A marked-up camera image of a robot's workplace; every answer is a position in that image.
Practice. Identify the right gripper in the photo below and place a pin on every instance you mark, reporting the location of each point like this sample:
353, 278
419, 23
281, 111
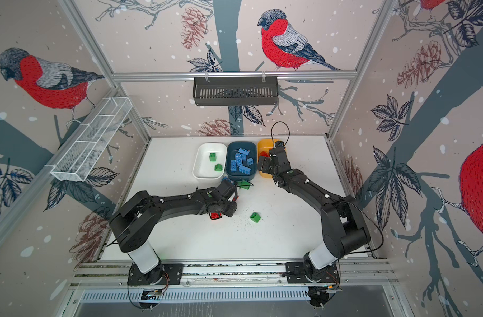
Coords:
269, 161

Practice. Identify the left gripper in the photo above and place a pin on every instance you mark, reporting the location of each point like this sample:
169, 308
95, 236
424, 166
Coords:
233, 209

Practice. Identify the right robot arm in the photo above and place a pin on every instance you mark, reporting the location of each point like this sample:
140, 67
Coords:
343, 226

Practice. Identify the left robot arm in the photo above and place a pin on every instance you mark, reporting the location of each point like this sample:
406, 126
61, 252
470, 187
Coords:
134, 222

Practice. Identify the yellow plastic bin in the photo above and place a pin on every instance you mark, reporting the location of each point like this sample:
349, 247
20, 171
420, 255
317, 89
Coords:
263, 149

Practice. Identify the green lego by teal bin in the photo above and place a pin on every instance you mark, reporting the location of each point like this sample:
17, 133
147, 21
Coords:
246, 185

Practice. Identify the teal plastic bin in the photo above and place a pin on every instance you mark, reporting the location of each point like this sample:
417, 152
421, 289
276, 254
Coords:
231, 166

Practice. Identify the blue lego upper pile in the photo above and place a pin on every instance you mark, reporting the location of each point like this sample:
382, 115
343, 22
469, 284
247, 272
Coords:
243, 151

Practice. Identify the white plastic bin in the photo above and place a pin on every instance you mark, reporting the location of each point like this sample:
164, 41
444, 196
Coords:
203, 169

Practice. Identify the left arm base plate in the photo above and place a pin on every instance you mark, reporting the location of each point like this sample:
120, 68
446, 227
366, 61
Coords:
162, 274

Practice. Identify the black hanging wire basket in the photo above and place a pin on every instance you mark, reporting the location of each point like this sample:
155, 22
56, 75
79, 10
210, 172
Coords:
236, 91

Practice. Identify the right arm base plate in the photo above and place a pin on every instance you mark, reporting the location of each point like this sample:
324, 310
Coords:
305, 272

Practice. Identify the white wire mesh basket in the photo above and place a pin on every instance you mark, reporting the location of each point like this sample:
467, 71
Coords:
81, 157

